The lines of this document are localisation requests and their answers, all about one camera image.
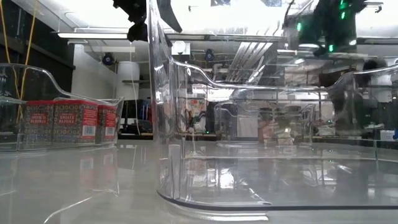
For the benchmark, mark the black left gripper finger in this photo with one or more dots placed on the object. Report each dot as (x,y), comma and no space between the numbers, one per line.
(169,14)
(138,32)

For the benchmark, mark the red smoked paprika tin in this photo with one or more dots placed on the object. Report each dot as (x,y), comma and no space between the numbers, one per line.
(109,121)
(74,121)
(38,121)

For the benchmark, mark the large clear plastic bin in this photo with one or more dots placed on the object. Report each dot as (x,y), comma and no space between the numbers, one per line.
(174,174)

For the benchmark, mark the white square lamp fixture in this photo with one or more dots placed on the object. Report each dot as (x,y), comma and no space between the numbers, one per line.
(179,47)

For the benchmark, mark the black round ceiling speaker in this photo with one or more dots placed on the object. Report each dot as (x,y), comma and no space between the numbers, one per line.
(108,59)
(209,55)

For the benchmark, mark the white cylindrical tank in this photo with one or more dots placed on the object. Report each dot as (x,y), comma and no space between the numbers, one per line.
(130,74)

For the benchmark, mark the long ceiling light fixture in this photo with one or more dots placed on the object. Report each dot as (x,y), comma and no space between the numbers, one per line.
(93,35)

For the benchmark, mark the white slatted ceiling vent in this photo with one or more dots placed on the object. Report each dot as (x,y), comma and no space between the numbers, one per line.
(245,59)

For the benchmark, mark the person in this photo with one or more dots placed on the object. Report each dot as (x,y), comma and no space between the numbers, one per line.
(374,64)

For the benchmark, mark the colourful printed poster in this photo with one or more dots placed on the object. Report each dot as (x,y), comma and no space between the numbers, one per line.
(196,118)

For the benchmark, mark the small clear plastic bin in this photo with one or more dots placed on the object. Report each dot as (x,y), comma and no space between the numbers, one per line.
(230,124)

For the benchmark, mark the white and blue box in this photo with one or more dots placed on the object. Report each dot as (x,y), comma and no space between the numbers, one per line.
(388,135)

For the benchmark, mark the clear plastic bin left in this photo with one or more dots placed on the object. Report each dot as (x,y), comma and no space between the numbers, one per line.
(12,137)

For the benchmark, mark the grey wall shelf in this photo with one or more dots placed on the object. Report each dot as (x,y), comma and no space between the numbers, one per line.
(143,81)

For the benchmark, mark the black overhead bracket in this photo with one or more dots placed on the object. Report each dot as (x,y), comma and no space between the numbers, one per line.
(373,3)

